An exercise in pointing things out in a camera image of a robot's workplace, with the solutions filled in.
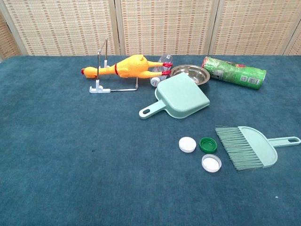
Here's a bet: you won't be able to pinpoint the metal wire stand white feet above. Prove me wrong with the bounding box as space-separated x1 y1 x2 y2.
89 38 139 95

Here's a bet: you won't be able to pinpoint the white round lid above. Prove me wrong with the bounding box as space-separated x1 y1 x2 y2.
178 137 197 153

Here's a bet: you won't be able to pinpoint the woven bamboo folding screen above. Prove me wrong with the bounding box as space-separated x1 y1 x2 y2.
0 0 301 62

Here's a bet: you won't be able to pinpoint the clear white plastic lid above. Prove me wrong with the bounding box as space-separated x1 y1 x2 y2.
201 153 222 173

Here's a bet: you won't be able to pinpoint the green bottle cap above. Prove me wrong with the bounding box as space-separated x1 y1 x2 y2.
199 137 218 154

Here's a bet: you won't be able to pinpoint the green chips can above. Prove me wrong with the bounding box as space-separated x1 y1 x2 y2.
202 56 267 90

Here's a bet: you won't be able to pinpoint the mint green dustpan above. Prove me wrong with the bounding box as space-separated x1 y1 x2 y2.
138 72 211 120

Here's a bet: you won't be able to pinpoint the blue carpet table cover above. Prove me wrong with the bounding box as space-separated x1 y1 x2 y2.
0 55 301 226

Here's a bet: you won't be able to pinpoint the stainless steel bowl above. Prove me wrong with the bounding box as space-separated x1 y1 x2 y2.
169 64 211 86

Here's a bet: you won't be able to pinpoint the yellow rubber chicken toy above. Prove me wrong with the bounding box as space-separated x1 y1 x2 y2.
81 54 174 80

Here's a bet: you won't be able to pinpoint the clear plastic bottle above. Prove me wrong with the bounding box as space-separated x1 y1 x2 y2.
150 54 174 88

